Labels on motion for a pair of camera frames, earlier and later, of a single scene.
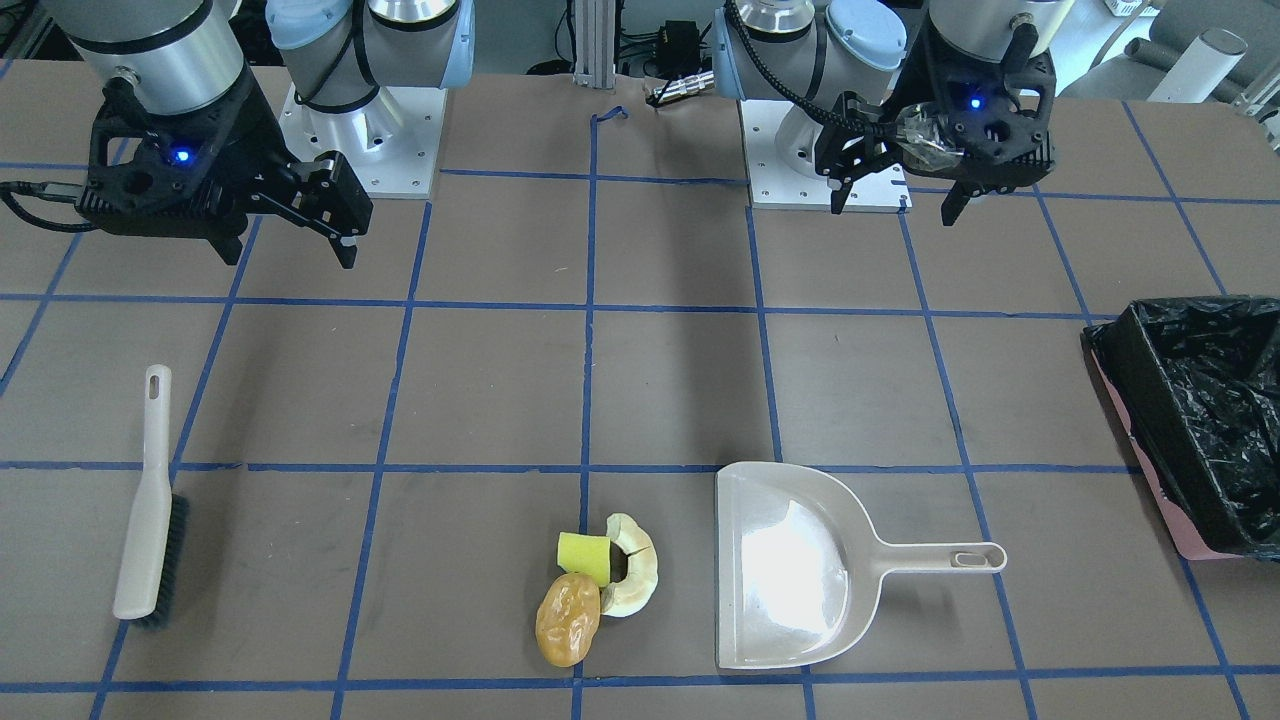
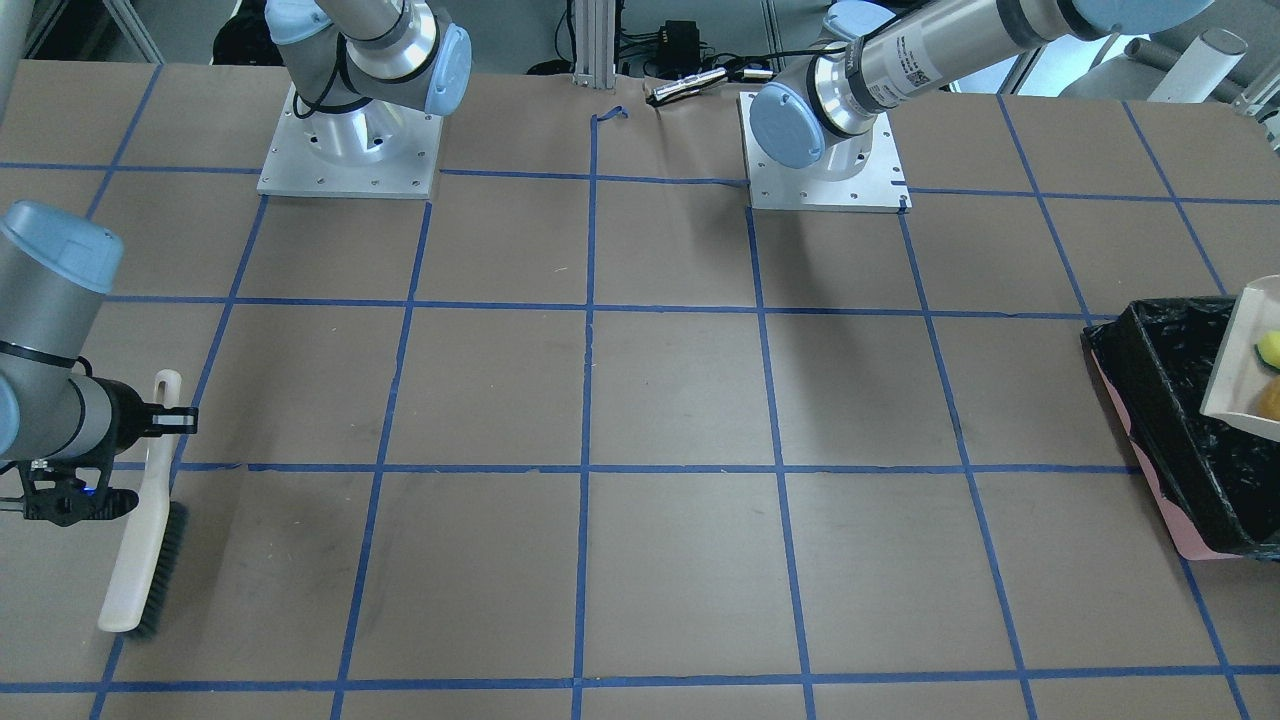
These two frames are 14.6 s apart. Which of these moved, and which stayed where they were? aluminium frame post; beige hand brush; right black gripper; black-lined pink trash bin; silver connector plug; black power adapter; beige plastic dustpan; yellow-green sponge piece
Moved: beige plastic dustpan; right black gripper; yellow-green sponge piece
Stayed: beige hand brush; aluminium frame post; silver connector plug; black power adapter; black-lined pink trash bin
